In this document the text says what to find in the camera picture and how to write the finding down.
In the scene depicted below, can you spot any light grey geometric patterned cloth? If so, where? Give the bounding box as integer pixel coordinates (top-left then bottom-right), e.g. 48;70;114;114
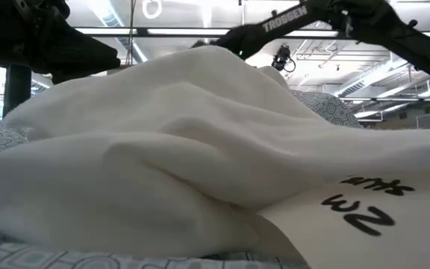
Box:
0;89;364;269

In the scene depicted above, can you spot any large white cloth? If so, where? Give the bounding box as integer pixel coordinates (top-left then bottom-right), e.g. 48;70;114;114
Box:
0;44;430;259

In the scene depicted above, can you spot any white sheet with black lettering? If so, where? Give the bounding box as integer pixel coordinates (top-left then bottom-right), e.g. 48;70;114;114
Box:
258;173;430;269

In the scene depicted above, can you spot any black overhead camera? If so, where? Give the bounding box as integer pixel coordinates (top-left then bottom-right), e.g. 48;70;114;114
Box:
270;44;297;72

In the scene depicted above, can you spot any black aluminium frame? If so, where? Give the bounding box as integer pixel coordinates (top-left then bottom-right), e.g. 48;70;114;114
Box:
2;26;430;119

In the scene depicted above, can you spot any white ring light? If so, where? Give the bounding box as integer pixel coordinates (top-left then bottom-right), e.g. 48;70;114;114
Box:
142;0;163;19

